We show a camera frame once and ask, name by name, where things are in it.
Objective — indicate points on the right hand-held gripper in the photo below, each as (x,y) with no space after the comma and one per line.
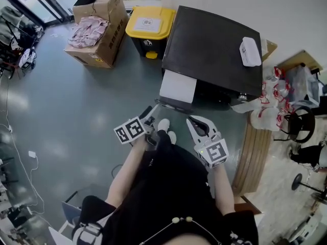
(214,153)

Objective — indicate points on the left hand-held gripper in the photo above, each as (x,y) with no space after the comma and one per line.
(130,131)

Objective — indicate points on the white detergent drawer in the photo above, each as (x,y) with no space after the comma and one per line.
(178,85)

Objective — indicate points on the person's left forearm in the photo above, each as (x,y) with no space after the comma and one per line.
(125,172)

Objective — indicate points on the person's right forearm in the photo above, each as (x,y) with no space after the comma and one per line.
(223,190)

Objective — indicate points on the person's white shoe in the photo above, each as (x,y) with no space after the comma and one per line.
(172,137)
(163,124)

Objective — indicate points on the wooden slatted bench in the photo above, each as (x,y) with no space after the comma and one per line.
(253,157)

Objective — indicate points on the person's black clothing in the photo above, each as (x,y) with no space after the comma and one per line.
(173,193)

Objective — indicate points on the pile of red label bottles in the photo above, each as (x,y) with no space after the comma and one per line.
(274,103)

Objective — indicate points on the large cardboard box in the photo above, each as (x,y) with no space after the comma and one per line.
(112,42)

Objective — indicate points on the white plastic lidded box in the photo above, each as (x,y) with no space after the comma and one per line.
(250,52)

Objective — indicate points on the yellow lid trash bin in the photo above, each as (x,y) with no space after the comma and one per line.
(149,22)

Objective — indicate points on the black round chair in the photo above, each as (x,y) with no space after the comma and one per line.
(299,124)

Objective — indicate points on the pile of pink packets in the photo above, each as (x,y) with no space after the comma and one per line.
(88,32)

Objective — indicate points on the flat cardboard piece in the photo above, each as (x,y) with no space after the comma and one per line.
(268,48)

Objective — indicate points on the wooden table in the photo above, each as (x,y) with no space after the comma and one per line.
(301,60)

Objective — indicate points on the white power adapter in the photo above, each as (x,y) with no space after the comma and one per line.
(32,153)

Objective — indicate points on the white wheeled device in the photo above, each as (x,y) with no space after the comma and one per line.
(26,57)

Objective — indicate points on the black pedestal stool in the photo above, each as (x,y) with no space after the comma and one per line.
(297,182)

